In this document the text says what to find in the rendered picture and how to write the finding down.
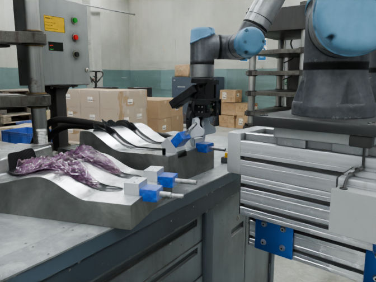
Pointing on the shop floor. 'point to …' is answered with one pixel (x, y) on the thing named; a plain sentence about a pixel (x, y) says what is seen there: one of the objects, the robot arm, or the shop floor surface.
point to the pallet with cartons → (164, 115)
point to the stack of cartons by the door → (233, 109)
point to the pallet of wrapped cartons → (106, 106)
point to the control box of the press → (58, 53)
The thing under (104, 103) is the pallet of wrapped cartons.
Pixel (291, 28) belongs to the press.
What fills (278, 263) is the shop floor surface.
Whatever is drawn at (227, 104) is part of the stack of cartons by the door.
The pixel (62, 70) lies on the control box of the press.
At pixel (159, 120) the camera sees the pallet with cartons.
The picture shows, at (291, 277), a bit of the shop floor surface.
